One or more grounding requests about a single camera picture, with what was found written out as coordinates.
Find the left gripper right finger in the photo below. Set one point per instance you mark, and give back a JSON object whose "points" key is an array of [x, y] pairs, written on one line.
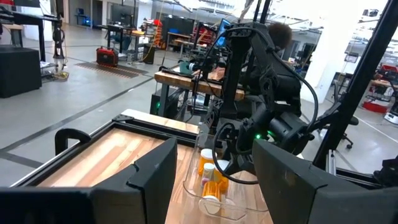
{"points": [[311, 202]]}

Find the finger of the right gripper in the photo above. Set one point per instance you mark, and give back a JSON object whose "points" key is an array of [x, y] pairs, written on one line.
{"points": [[237, 165]]}

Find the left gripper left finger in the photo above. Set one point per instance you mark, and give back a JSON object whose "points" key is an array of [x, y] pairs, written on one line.
{"points": [[93, 205]]}

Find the large orange pill bottle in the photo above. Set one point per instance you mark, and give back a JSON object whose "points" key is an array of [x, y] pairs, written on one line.
{"points": [[206, 161], [223, 185]]}

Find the small clear pill bottle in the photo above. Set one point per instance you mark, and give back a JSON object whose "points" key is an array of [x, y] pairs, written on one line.
{"points": [[207, 175]]}

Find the small orange pill bottle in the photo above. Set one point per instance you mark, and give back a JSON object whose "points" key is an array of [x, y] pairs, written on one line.
{"points": [[211, 191]]}

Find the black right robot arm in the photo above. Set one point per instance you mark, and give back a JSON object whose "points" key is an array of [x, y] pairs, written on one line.
{"points": [[242, 77]]}

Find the clear plastic bin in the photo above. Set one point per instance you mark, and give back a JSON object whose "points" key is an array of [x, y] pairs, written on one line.
{"points": [[192, 193]]}

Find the red storage bin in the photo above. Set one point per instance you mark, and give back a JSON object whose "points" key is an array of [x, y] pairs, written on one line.
{"points": [[374, 106]]}

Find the black table clamp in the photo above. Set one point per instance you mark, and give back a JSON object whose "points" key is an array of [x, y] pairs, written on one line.
{"points": [[62, 137]]}

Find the black office chair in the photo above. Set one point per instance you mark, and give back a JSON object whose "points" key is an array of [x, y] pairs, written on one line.
{"points": [[349, 137]]}

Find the black computer tower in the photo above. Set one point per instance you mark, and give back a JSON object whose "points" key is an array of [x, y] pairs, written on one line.
{"points": [[166, 105]]}

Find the wooden workbench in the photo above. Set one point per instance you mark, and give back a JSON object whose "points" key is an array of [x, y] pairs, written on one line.
{"points": [[180, 81]]}

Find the blue lit monitor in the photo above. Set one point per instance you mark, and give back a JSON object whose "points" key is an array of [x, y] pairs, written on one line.
{"points": [[223, 32]]}

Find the person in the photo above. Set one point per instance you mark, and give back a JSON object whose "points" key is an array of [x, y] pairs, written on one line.
{"points": [[280, 34]]}

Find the striped floor mat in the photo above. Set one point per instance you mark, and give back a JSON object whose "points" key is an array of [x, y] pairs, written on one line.
{"points": [[112, 70]]}

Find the red equipment case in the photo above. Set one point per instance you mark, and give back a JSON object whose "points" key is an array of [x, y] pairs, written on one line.
{"points": [[107, 56]]}

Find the black cabinet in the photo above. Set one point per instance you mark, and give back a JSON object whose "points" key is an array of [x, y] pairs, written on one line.
{"points": [[18, 71]]}

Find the black metal table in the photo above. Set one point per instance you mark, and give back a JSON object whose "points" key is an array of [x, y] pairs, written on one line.
{"points": [[31, 18]]}

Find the black overhead gantry frame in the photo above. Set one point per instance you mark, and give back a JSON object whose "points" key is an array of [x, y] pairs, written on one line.
{"points": [[357, 87]]}

